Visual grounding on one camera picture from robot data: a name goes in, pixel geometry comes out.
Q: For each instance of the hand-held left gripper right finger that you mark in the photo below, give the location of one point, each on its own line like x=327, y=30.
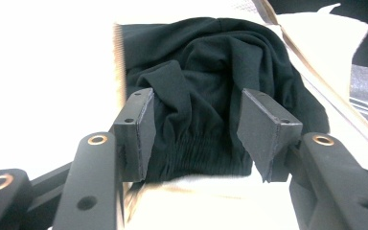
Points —
x=265, y=134

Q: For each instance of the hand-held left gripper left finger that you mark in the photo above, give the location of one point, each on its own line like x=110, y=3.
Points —
x=134, y=137

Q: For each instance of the black garment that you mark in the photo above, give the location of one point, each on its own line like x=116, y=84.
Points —
x=211, y=70

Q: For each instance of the cream mesh laundry bag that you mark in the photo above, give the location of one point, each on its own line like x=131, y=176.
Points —
x=44, y=80

